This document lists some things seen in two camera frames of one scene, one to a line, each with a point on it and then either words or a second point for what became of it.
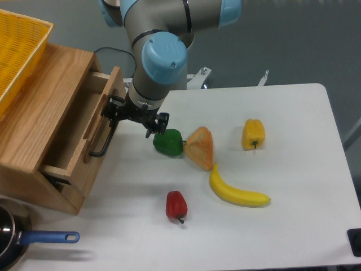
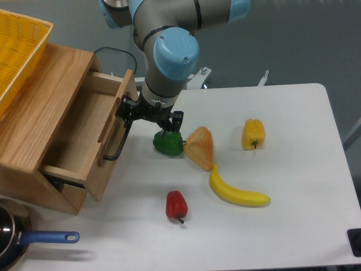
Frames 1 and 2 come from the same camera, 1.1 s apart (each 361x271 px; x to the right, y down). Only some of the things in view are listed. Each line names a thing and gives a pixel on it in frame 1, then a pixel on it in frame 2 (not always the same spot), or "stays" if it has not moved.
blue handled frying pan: x=16 y=233 stays
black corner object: x=354 y=236 stays
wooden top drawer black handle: x=96 y=153 → x=129 y=122
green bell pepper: x=170 y=143 stays
